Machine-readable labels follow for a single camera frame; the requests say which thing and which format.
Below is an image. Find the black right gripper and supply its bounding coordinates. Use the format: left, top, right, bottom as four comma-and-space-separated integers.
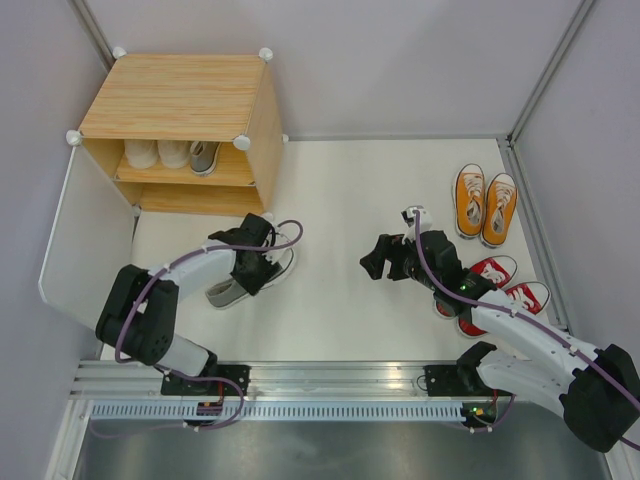
360, 233, 439, 291

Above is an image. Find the grey sneaker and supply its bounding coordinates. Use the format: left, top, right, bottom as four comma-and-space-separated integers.
190, 141, 221, 177
205, 247, 297, 310

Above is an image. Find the orange sneaker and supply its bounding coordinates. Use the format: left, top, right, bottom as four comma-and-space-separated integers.
452, 163, 486, 239
481, 173, 518, 248

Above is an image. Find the beige canvas shoe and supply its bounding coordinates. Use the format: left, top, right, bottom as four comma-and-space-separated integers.
157, 140, 191, 169
124, 139, 159, 170

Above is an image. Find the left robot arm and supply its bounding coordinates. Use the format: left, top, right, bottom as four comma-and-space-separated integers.
95, 214, 299, 395

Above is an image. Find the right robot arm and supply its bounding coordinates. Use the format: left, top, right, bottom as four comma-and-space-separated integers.
359, 230, 639, 453

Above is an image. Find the wooden shoe cabinet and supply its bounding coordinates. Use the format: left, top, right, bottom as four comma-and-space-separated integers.
66, 47, 288, 216

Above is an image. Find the translucent cabinet door panel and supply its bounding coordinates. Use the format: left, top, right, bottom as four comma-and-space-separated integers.
38, 146, 135, 330

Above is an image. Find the red sneaker upper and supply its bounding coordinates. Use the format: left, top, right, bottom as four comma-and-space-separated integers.
433, 254, 519, 320

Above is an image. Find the red sneaker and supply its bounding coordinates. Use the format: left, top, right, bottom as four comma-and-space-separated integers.
433, 254, 519, 320
457, 281, 551, 339

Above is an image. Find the red sneaker lower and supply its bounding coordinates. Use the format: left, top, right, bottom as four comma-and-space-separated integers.
457, 281, 551, 339

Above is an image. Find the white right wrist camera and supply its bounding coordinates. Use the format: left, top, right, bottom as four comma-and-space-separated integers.
401, 205, 433, 243

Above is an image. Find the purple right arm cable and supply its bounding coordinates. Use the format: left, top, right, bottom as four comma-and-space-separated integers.
404, 209, 640, 446

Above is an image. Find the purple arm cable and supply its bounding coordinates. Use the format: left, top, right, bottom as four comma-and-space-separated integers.
404, 209, 640, 446
92, 219, 304, 439

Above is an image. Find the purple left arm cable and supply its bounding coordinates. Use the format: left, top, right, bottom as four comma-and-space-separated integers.
92, 219, 304, 439

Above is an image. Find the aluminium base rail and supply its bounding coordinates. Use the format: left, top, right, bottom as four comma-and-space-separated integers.
71, 360, 508, 401

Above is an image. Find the white slotted cable duct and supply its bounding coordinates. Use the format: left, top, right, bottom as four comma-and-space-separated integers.
91, 400, 466, 422

